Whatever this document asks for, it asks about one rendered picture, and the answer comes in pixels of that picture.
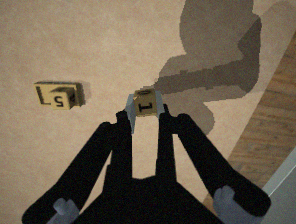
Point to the tan cube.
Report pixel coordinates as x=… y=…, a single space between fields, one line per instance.
x=145 y=102
x=62 y=98

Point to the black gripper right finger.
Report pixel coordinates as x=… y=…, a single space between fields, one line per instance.
x=236 y=199

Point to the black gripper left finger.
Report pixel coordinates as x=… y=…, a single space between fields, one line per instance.
x=62 y=203

